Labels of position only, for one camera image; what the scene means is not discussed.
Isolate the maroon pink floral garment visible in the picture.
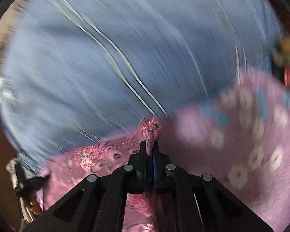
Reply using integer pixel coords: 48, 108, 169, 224
38, 116, 175, 231

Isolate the purple floral bedsheet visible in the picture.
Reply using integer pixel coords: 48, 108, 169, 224
156, 71, 290, 231

